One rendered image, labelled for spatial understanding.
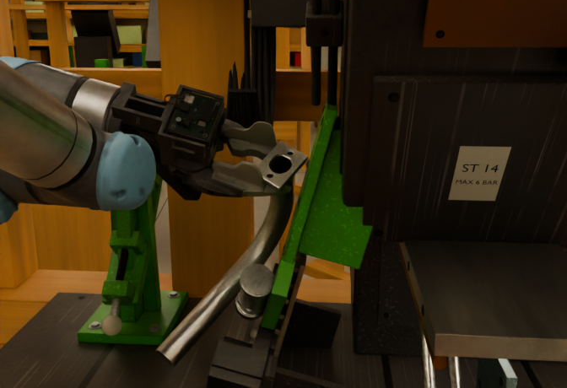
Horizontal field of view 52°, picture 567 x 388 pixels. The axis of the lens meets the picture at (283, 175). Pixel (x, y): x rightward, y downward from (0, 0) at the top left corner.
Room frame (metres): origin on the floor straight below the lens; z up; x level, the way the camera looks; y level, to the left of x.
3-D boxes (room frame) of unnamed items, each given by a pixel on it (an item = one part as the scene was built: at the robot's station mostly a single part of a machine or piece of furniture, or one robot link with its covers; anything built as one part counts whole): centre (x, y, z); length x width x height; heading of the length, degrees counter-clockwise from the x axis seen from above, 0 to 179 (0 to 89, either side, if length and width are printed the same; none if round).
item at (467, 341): (0.58, -0.21, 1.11); 0.39 x 0.16 x 0.03; 175
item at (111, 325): (0.75, 0.24, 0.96); 0.06 x 0.03 x 0.06; 175
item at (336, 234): (0.63, -0.06, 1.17); 0.13 x 0.12 x 0.20; 85
